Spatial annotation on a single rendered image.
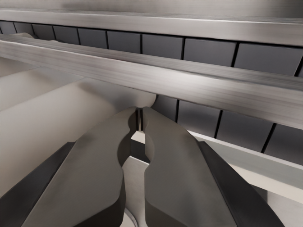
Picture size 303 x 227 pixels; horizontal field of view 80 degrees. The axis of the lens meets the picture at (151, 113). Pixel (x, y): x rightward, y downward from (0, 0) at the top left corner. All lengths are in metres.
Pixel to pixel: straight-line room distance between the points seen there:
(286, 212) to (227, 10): 0.24
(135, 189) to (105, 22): 0.23
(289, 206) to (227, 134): 0.15
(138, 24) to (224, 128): 0.11
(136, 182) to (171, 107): 0.14
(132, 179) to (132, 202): 0.06
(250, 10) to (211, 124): 0.10
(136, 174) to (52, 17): 0.22
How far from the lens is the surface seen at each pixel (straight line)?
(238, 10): 0.19
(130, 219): 0.36
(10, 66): 0.20
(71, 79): 0.17
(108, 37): 0.19
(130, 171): 0.27
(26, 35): 0.28
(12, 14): 0.31
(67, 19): 0.23
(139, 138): 0.16
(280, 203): 0.29
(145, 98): 0.15
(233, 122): 0.16
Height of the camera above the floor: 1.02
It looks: 48 degrees down
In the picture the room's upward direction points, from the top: 133 degrees counter-clockwise
